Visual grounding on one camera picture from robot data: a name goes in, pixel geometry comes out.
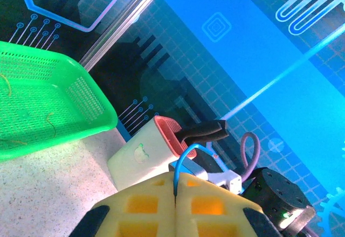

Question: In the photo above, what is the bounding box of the thin yellow cable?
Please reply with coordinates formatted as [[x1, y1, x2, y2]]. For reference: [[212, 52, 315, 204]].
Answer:
[[0, 74, 57, 145]]

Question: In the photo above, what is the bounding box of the thin blue cable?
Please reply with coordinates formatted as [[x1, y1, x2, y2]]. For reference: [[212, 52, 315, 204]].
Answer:
[[172, 143, 214, 204]]

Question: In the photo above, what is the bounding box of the cream orange holder container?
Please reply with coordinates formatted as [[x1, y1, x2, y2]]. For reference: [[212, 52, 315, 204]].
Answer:
[[107, 115, 198, 192]]

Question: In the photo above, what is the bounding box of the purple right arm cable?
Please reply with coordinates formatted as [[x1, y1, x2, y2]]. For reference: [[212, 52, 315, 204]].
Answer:
[[239, 131, 320, 237]]

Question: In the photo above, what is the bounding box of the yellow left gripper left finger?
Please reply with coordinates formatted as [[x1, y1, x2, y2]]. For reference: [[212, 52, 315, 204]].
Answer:
[[69, 172, 178, 237]]

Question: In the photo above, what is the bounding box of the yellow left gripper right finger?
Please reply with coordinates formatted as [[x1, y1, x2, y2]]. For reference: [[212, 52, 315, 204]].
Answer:
[[174, 172, 284, 237]]

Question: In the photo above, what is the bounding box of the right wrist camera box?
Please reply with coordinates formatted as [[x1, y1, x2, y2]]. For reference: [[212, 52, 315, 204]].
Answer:
[[168, 145, 243, 195]]

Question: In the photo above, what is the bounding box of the aluminium frame post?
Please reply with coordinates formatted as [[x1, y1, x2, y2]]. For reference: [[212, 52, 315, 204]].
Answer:
[[79, 0, 173, 72]]

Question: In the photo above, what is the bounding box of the bright green plastic basket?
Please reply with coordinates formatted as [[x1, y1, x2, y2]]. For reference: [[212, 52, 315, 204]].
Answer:
[[0, 40, 119, 163]]

